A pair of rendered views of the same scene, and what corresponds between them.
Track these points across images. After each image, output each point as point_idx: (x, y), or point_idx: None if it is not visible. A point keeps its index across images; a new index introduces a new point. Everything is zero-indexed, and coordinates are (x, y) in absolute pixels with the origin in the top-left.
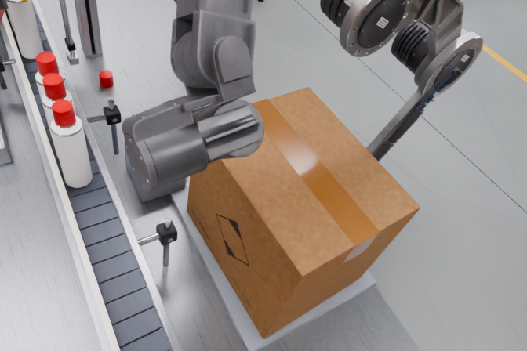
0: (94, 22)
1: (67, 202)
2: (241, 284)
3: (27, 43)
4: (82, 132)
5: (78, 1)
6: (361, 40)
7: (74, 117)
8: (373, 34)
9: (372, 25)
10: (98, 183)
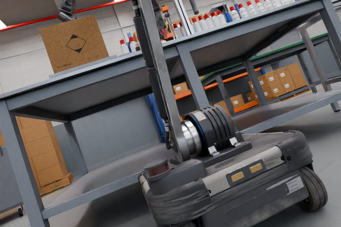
0: (186, 33)
1: None
2: None
3: None
4: (122, 47)
5: (182, 27)
6: None
7: (121, 43)
8: None
9: None
10: None
